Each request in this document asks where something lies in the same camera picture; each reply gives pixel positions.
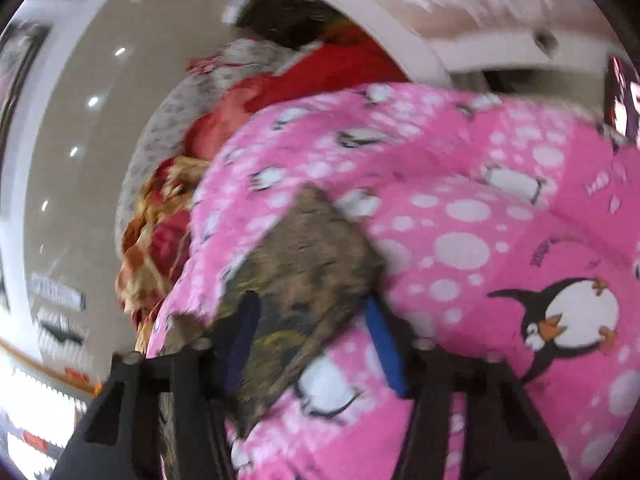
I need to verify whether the red and cream floral quilt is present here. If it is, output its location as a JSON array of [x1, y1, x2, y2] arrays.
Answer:
[[115, 155, 209, 353]]

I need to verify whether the pink penguin blanket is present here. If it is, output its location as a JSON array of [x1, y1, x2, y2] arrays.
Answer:
[[149, 84, 639, 479]]

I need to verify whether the brown floral patterned cloth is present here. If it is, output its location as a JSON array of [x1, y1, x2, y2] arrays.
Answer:
[[158, 184, 386, 441]]

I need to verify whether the grey floral pillow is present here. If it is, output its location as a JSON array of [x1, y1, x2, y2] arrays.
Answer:
[[114, 38, 322, 255]]

